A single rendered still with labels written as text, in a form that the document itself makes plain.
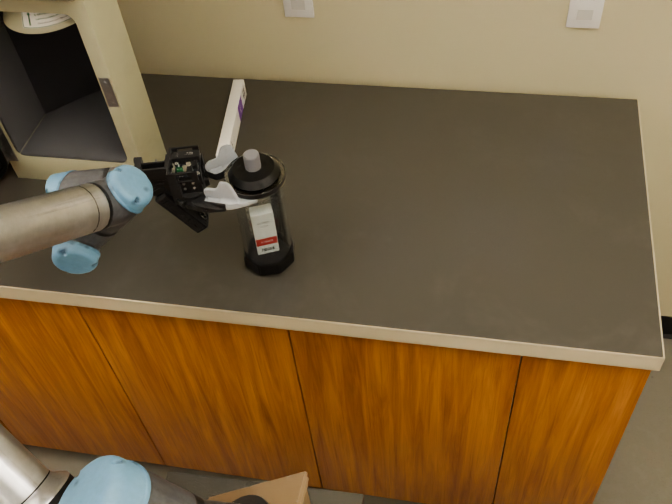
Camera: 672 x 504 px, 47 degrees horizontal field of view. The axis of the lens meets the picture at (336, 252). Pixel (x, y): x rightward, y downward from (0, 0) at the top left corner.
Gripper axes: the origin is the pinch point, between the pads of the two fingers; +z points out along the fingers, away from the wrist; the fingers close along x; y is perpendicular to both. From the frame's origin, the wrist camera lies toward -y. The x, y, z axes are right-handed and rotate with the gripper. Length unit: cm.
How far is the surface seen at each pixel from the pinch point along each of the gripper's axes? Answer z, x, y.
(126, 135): -26.7, 23.9, -5.8
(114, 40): -24.3, 28.9, 13.1
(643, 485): 91, -16, -114
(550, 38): 66, 44, -7
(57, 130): -46, 38, -13
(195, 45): -16, 66, -14
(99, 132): -36, 35, -13
